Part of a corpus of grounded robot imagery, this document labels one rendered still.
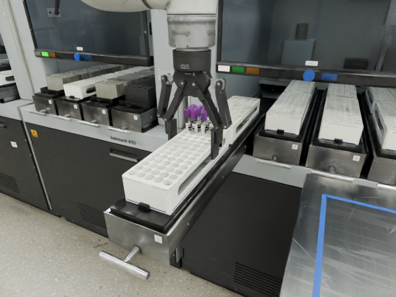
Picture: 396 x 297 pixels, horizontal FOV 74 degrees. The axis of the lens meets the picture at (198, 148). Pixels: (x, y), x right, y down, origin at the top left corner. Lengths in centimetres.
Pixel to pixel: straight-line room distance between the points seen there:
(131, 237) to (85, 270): 104
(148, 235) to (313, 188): 33
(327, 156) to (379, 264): 40
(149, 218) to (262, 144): 45
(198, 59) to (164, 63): 47
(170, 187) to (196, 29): 27
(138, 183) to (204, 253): 75
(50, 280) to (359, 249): 137
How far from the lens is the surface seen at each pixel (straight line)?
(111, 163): 118
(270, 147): 80
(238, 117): 77
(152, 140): 98
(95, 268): 153
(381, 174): 82
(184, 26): 50
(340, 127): 80
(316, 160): 80
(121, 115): 104
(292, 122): 80
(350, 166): 81
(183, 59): 51
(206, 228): 108
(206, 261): 121
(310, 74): 79
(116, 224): 51
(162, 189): 44
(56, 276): 157
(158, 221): 46
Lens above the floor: 112
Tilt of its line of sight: 26 degrees down
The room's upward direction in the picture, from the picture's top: straight up
